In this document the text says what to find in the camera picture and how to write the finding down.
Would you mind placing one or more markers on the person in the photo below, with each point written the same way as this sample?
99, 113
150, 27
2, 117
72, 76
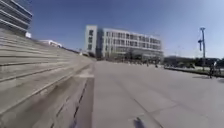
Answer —
211, 70

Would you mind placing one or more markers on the wide grey stone steps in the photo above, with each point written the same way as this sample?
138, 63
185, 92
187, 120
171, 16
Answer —
30, 76

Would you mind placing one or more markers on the low dark building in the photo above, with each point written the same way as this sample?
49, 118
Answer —
186, 61

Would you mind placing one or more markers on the tall grey lamp pole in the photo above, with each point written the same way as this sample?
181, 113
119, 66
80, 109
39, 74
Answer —
203, 46

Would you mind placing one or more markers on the low white building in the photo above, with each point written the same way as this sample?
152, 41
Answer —
50, 43

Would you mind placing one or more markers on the glass striped building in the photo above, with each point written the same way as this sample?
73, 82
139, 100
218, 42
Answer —
13, 15

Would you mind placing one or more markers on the large white office building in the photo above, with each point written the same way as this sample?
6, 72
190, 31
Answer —
126, 42

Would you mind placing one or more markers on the dark planted strip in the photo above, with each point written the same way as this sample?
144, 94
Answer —
196, 71

